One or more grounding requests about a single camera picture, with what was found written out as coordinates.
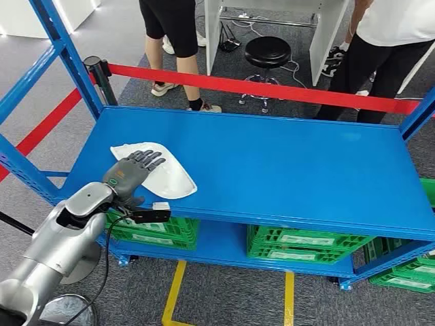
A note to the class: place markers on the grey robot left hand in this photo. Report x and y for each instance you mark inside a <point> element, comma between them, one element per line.
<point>124,177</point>

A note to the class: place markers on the white curved plastic part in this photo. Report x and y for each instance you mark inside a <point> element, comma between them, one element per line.
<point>170,180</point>

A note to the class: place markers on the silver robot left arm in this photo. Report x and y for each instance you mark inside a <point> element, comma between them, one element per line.
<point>61,243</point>

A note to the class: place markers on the blue metal shelf rack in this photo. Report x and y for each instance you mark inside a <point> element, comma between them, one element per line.
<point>272,166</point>

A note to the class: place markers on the green plastic crate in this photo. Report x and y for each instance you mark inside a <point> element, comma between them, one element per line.
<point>170,225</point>
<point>292,255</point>
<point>404,283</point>
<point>429,191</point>
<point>306,238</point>
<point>152,240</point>

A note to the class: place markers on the red barrier belt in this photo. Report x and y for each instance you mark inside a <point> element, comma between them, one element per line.
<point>272,90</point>
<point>50,121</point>

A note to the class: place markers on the person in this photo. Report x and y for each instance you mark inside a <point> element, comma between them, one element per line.
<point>390,27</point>
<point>177,27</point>

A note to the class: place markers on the black router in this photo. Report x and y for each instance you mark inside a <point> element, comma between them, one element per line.
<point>229,42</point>

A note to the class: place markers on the white display plinth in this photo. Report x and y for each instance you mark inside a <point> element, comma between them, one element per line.
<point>34,18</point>

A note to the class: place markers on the black round stool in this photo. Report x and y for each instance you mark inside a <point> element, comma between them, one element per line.
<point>267,51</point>

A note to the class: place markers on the white desk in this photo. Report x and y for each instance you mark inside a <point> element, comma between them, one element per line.
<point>326,45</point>
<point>416,69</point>

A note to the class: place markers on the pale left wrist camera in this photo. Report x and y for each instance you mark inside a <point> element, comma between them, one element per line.
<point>160,206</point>

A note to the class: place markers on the chrome stanchion post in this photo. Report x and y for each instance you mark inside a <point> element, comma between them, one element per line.
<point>102,81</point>

